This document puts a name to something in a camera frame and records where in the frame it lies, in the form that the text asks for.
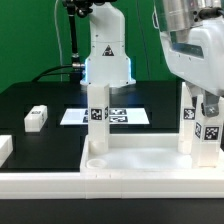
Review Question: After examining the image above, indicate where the fiducial marker sheet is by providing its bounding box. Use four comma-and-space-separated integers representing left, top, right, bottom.
60, 108, 149, 125

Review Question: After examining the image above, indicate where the grey thin cable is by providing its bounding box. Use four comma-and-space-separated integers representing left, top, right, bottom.
54, 0, 65, 82

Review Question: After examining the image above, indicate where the white desk top tray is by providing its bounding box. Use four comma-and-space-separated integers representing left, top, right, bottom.
80, 134, 224, 176

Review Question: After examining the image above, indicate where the white front fence rail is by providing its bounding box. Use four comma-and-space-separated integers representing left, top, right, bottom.
0, 172, 224, 199

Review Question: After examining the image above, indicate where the white left fence piece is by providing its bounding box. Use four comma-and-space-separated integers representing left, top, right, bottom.
0, 135, 13, 167

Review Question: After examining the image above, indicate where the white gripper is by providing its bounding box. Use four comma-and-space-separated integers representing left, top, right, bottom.
153, 0, 224, 117

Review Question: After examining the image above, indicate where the black cable hose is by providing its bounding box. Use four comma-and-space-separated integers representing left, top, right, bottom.
31, 0, 93, 83

